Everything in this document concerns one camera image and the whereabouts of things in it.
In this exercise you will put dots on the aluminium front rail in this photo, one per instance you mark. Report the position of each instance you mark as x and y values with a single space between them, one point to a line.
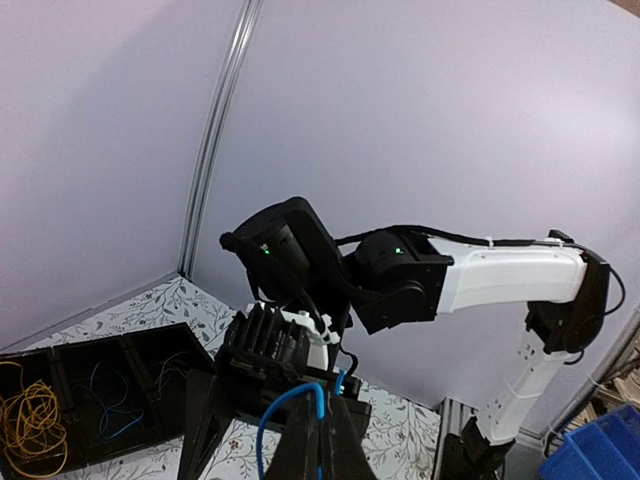
450 460

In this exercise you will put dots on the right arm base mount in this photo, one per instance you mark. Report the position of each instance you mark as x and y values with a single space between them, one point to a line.
484 459

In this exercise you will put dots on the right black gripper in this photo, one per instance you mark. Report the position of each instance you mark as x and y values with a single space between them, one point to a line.
210 403

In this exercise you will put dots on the right aluminium frame post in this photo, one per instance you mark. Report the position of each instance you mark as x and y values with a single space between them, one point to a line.
213 133

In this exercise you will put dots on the blue plastic bin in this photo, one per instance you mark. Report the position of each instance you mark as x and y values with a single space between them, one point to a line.
607 448

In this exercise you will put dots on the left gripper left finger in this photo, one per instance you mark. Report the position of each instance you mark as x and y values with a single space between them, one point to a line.
296 455

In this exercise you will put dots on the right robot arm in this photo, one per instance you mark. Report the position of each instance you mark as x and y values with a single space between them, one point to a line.
412 273

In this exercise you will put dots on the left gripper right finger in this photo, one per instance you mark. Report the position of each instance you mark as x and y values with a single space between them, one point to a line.
341 456

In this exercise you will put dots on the black three-compartment bin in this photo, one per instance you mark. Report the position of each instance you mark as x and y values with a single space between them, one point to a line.
117 394

